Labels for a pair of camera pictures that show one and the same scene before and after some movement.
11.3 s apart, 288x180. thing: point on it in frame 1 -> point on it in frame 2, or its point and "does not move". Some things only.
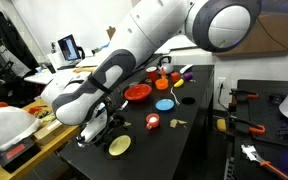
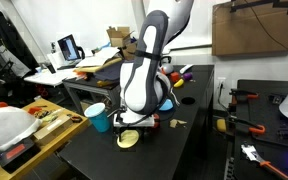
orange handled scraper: (252, 153) does not move
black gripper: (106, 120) -> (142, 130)
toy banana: (179, 83) does not move
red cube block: (174, 76) does not move
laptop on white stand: (71, 53) does not move
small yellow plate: (119, 145) -> (128, 138)
